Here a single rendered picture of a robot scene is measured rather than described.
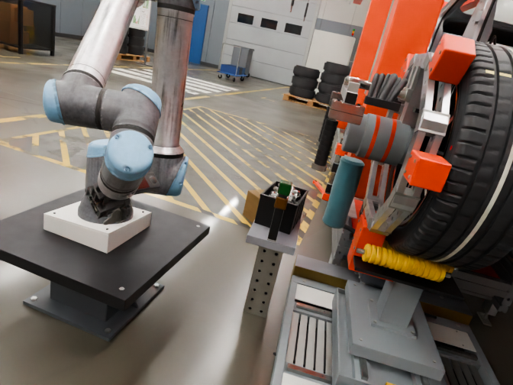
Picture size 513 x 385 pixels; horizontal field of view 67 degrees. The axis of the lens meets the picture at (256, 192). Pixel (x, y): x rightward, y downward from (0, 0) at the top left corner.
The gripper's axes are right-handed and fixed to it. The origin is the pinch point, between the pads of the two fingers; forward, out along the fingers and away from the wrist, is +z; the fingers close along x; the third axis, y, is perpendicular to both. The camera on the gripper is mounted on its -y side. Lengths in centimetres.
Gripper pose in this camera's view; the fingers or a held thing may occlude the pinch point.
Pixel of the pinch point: (114, 207)
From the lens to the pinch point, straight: 114.0
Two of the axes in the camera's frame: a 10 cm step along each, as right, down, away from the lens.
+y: -7.4, 3.5, -5.7
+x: 4.9, 8.7, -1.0
